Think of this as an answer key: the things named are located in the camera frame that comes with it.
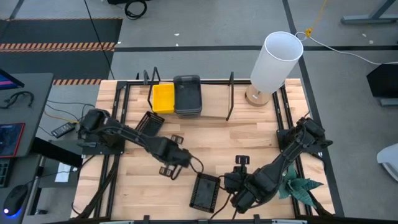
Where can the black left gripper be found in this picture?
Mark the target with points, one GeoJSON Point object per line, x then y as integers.
{"type": "Point", "coordinates": [174, 155]}

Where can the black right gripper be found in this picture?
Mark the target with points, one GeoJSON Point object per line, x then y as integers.
{"type": "Point", "coordinates": [236, 182]}

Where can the black slotted plastic basket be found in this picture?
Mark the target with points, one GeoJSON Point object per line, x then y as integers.
{"type": "Point", "coordinates": [204, 193]}
{"type": "Point", "coordinates": [150, 124]}

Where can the yellow plastic basket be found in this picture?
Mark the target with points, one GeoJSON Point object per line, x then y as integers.
{"type": "Point", "coordinates": [163, 98]}

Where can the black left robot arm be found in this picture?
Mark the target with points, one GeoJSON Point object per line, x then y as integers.
{"type": "Point", "coordinates": [124, 133]}

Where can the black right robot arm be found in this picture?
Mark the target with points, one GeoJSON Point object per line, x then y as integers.
{"type": "Point", "coordinates": [289, 152]}

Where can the green plant in white pot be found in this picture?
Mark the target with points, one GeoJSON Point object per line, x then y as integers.
{"type": "Point", "coordinates": [298, 186]}

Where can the white paper sheet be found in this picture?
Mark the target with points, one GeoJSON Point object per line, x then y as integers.
{"type": "Point", "coordinates": [62, 172]}

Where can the black power adapter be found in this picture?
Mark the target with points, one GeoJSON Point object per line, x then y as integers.
{"type": "Point", "coordinates": [63, 129]}

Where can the white cylinder table lamp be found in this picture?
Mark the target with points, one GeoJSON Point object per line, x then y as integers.
{"type": "Point", "coordinates": [273, 65]}

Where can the black hazard striped floor mat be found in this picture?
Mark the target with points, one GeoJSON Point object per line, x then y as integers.
{"type": "Point", "coordinates": [59, 62]}

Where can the white chair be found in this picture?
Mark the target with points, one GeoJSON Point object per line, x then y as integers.
{"type": "Point", "coordinates": [388, 160]}

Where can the dark grey desk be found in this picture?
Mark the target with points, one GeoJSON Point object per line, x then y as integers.
{"type": "Point", "coordinates": [34, 90]}

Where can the red edged tablet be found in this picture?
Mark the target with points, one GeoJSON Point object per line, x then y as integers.
{"type": "Point", "coordinates": [11, 140]}

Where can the black computer mouse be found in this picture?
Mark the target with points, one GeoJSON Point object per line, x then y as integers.
{"type": "Point", "coordinates": [15, 200]}

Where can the black keyboard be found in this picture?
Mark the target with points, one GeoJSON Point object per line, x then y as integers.
{"type": "Point", "coordinates": [4, 172]}

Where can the black box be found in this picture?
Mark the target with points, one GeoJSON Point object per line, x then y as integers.
{"type": "Point", "coordinates": [384, 81]}

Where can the computer monitor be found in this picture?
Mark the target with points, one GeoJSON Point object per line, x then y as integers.
{"type": "Point", "coordinates": [7, 81]}

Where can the grey metal table leg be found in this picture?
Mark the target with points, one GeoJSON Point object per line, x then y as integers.
{"type": "Point", "coordinates": [370, 19]}

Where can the black aluminium table frame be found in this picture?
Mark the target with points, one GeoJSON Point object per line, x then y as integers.
{"type": "Point", "coordinates": [126, 96]}

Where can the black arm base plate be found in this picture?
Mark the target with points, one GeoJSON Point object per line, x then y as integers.
{"type": "Point", "coordinates": [68, 147]}
{"type": "Point", "coordinates": [320, 146]}

